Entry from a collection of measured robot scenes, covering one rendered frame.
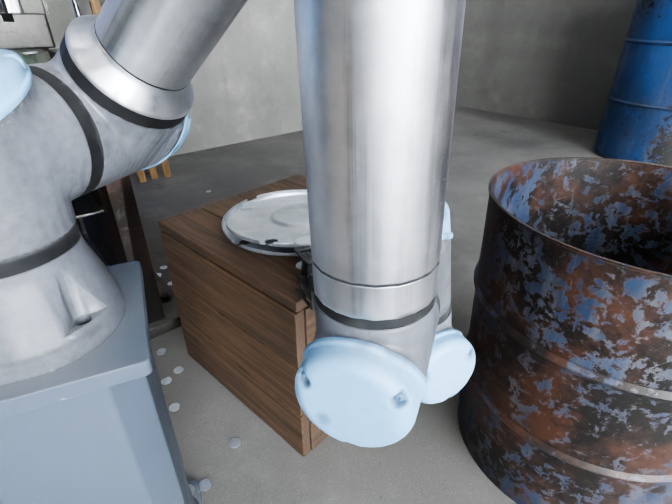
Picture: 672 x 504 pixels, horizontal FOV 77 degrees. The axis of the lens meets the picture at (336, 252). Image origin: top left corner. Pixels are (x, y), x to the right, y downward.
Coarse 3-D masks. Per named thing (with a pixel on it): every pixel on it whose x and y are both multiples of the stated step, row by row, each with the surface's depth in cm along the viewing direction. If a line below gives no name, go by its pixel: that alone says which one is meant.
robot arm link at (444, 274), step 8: (448, 208) 35; (448, 216) 35; (448, 224) 35; (448, 232) 35; (448, 240) 36; (448, 248) 36; (440, 256) 35; (448, 256) 36; (440, 264) 34; (448, 264) 36; (440, 272) 33; (448, 272) 36; (440, 280) 33; (448, 280) 38; (440, 288) 32; (448, 288) 38; (440, 296) 32; (448, 296) 38; (440, 304) 32; (448, 304) 39; (440, 312) 38; (448, 312) 39; (440, 320) 38
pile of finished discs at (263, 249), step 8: (272, 192) 95; (280, 192) 95; (288, 192) 96; (232, 208) 87; (240, 208) 88; (248, 208) 88; (224, 216) 84; (224, 224) 82; (224, 232) 77; (232, 240) 75; (240, 240) 76; (272, 240) 76; (248, 248) 73; (256, 248) 73; (264, 248) 73; (272, 248) 73; (280, 248) 73; (288, 248) 73
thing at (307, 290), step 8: (296, 248) 58; (304, 248) 58; (304, 256) 57; (304, 264) 57; (304, 272) 58; (312, 272) 54; (304, 280) 58; (312, 280) 53; (304, 288) 58; (312, 288) 54; (312, 296) 55; (312, 304) 56
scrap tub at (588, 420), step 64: (512, 192) 75; (576, 192) 79; (640, 192) 76; (512, 256) 56; (576, 256) 48; (640, 256) 79; (512, 320) 59; (576, 320) 50; (640, 320) 46; (512, 384) 62; (576, 384) 54; (640, 384) 50; (512, 448) 66; (576, 448) 58; (640, 448) 54
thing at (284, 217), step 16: (304, 192) 93; (256, 208) 85; (272, 208) 84; (288, 208) 82; (304, 208) 82; (240, 224) 76; (256, 224) 76; (272, 224) 76; (288, 224) 75; (304, 224) 74; (256, 240) 68; (288, 240) 69
